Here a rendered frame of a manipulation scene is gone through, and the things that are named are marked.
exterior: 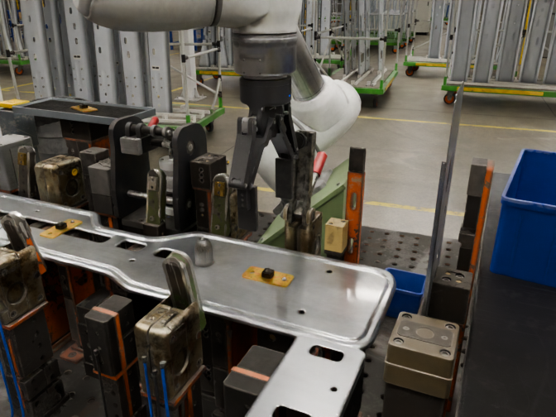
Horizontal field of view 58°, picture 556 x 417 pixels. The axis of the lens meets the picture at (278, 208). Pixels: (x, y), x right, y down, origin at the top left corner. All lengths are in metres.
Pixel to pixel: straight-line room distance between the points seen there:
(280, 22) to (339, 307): 0.42
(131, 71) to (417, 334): 5.02
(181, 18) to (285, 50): 0.14
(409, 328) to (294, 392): 0.16
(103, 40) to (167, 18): 4.95
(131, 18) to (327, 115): 0.96
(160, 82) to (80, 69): 0.90
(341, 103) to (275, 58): 0.87
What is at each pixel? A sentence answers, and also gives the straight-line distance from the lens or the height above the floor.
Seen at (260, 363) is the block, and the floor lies 0.98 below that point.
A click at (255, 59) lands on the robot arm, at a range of 0.70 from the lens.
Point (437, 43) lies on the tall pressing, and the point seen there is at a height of 0.58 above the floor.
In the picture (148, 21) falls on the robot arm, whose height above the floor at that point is 1.41.
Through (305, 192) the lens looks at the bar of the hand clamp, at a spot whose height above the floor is 1.11.
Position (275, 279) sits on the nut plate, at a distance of 0.85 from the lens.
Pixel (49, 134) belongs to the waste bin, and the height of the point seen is 0.54.
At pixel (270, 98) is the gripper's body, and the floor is 1.31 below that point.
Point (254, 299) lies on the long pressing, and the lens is 0.80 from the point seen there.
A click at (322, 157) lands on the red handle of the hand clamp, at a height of 1.14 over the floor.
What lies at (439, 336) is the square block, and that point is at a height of 1.06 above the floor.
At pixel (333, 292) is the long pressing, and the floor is 1.00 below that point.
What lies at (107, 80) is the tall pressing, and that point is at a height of 0.61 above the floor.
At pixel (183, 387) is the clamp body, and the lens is 0.76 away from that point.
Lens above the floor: 1.44
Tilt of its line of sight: 23 degrees down
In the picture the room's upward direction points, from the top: straight up
